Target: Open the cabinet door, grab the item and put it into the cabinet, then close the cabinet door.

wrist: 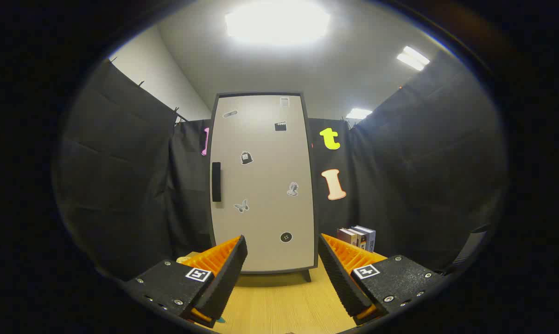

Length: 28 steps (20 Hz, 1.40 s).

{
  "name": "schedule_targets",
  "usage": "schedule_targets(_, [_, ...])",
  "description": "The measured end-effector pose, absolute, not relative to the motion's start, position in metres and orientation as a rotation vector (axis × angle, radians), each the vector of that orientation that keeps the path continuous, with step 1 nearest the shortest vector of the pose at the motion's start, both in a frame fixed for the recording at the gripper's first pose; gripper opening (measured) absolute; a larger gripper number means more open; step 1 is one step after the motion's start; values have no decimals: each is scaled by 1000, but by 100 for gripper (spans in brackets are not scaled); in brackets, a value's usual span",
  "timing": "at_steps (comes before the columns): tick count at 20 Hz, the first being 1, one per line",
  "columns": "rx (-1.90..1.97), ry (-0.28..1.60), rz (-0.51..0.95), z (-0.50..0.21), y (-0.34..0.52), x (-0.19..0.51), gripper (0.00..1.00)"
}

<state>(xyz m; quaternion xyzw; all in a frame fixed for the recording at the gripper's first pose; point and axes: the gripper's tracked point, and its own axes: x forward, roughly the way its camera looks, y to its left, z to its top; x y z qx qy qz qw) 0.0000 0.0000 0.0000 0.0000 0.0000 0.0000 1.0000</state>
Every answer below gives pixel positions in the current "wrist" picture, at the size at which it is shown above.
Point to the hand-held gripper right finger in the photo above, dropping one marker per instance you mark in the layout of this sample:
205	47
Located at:
342	278

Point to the black backdrop cloth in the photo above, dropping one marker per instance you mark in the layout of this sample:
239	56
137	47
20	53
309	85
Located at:
122	162

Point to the small ceiling light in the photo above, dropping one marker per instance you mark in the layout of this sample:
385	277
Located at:
358	113

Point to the red-brown book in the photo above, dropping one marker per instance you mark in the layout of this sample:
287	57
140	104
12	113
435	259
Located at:
346	236

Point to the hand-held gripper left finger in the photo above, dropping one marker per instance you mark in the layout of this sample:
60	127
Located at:
226	278

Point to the large ceiling light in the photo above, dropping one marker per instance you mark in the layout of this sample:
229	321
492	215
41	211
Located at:
277	23

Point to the double strip ceiling light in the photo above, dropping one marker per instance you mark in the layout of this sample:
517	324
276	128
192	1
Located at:
413	58

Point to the dark grey cabinet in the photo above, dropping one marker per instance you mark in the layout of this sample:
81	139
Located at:
307	275

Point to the dark ribbed object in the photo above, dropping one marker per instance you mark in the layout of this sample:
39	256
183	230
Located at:
469	248

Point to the pale yellow object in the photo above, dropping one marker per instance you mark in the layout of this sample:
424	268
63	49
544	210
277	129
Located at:
183	260

